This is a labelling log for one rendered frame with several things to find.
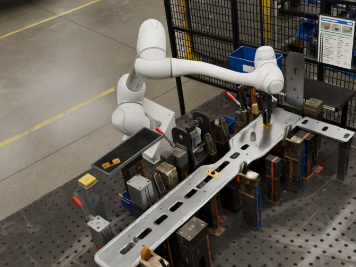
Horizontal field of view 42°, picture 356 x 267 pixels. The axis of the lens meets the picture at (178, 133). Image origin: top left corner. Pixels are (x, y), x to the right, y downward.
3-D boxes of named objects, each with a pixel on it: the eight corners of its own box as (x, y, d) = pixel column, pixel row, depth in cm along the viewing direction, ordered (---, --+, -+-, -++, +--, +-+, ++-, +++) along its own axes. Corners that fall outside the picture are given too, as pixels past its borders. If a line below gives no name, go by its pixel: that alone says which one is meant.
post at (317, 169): (318, 174, 265) (320, 132, 248) (300, 167, 271) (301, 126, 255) (323, 168, 268) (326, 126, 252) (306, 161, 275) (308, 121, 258)
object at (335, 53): (352, 71, 265) (356, 19, 247) (316, 62, 279) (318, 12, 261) (353, 69, 266) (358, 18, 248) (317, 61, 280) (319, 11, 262)
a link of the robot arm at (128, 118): (131, 142, 294) (106, 133, 278) (131, 116, 301) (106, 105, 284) (151, 135, 285) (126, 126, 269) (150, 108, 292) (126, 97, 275)
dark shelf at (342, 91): (337, 113, 259) (338, 108, 257) (212, 74, 314) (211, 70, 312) (356, 95, 271) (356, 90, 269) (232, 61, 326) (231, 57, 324)
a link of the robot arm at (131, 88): (115, 112, 294) (115, 81, 302) (140, 114, 299) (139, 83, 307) (140, 47, 226) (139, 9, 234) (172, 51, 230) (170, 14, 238)
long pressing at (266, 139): (124, 284, 185) (123, 282, 184) (89, 258, 199) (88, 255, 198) (305, 118, 261) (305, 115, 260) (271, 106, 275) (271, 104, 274)
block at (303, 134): (307, 183, 260) (309, 142, 244) (290, 175, 267) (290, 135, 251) (316, 173, 265) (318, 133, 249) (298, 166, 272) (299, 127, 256)
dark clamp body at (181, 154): (189, 216, 251) (179, 161, 229) (171, 206, 259) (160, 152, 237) (202, 204, 257) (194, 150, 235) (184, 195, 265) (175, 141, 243)
